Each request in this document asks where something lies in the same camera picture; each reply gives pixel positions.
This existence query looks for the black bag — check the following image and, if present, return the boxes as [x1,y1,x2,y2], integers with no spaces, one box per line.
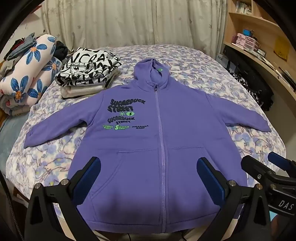
[223,45,274,112]

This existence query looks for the purple zip hoodie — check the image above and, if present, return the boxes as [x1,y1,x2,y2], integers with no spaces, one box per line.
[24,58,272,234]

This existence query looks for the yellow paper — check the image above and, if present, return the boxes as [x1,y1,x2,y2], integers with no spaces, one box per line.
[273,36,290,61]

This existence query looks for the light blue sheet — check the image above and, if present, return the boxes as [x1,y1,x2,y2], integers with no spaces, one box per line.
[0,111,31,176]

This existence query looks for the cream curtain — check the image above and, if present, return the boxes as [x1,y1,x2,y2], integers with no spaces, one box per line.
[7,0,228,50]

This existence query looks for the white box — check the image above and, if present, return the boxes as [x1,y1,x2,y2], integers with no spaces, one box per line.
[216,52,228,67]

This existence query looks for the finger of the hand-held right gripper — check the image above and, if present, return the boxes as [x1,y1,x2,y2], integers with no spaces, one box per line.
[268,152,296,173]
[241,155,278,186]

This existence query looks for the black white patterned cloth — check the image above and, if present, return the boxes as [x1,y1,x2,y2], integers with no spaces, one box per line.
[231,73,262,107]

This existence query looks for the purple floral blanket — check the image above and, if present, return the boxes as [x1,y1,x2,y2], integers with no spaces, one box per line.
[5,44,286,241]

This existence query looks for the pink drawer boxes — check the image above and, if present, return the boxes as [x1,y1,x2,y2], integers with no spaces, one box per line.
[231,33,260,52]

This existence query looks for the grey clothes pile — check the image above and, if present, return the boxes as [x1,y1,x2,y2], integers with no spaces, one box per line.
[5,32,37,61]

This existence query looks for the black flat desk item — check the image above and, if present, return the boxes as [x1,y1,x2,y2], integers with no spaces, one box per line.
[277,67,296,90]

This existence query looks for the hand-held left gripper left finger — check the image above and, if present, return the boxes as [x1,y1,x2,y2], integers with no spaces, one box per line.
[24,156,102,241]

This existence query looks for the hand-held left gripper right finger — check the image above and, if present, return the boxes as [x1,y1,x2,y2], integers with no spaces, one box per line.
[196,157,272,241]

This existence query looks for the black white printed folded garment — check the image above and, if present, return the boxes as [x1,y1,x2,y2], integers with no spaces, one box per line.
[54,47,122,87]

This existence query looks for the wooden shelf unit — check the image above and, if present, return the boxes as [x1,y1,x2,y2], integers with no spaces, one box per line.
[223,0,296,98]

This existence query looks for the small shiny box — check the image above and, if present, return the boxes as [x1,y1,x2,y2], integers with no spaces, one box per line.
[251,49,267,58]

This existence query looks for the row of books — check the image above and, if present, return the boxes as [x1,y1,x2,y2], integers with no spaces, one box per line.
[235,0,252,15]

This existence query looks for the blue flower rolled quilt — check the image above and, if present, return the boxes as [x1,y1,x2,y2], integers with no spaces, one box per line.
[0,34,63,115]

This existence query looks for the beige folded garment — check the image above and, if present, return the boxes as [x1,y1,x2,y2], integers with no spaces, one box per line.
[60,70,121,99]

